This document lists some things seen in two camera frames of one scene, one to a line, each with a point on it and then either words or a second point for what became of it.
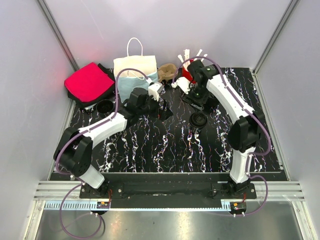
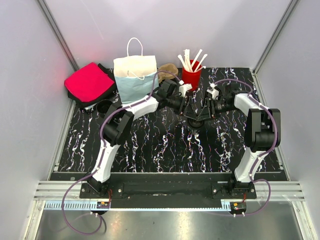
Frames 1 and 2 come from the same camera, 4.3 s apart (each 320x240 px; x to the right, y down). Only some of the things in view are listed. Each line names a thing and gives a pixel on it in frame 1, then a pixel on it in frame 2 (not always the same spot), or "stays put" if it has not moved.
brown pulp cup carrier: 166,71 stays put
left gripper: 165,113 → 189,112
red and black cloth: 88,85 stays put
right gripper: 201,101 → 205,113
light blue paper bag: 131,80 stays put
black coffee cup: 104,106 stays put
